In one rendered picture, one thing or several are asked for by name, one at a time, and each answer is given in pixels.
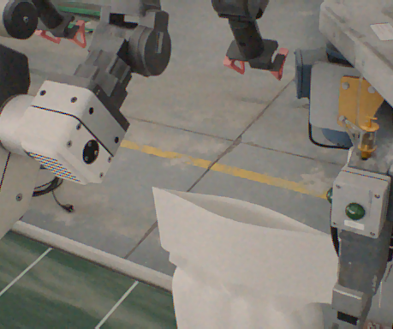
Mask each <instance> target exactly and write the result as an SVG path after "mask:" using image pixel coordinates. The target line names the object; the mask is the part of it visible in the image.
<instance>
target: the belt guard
mask: <svg viewBox="0 0 393 329"><path fill-rule="evenodd" d="M382 22H389V23H390V25H391V26H392V27H393V0H325V1H324V2H323V3H321V5H320V22H319V31H320V32H321V33H322V34H323V35H324V36H325V37H326V38H327V39H328V40H329V41H330V42H331V43H332V44H333V45H334V46H335V47H336V49H337V50H338V51H340V53H341V54H342V55H343V56H344V57H345V58H346V59H348V61H349V62H350V63H352V66H353V67H355V69H356V70H358V71H359V72H360V74H361V75H363V76H364V78H365V79H367V80H368V82H369V83H370V84H371V85H372V87H374V88H375V89H376V90H377V91H378V92H379V93H380V94H381V95H382V96H383V97H384V98H385V99H386V101H387V102H389V104H390V105H391V106H392V107H393V40H385V41H380V40H379V38H378V36H377V34H375V33H374V31H373V30H372V28H371V27H370V26H369V24H373V23H382Z"/></svg>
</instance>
